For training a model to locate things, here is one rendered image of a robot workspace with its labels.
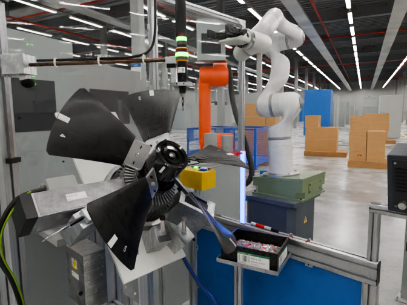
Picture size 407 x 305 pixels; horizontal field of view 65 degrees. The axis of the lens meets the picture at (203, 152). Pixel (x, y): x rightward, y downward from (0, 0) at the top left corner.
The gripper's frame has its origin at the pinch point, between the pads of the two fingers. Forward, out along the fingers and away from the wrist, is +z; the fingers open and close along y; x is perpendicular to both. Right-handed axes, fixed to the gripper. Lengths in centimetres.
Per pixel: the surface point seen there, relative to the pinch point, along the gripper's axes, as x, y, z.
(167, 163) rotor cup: -46, -7, 32
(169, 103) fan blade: -26.9, 11.3, 15.2
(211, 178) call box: -63, 21, -19
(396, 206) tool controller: -59, -60, -14
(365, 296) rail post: -93, -52, -16
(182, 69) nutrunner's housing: -16.2, -1.7, 20.0
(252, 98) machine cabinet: 27, 604, -877
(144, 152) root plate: -44, 2, 34
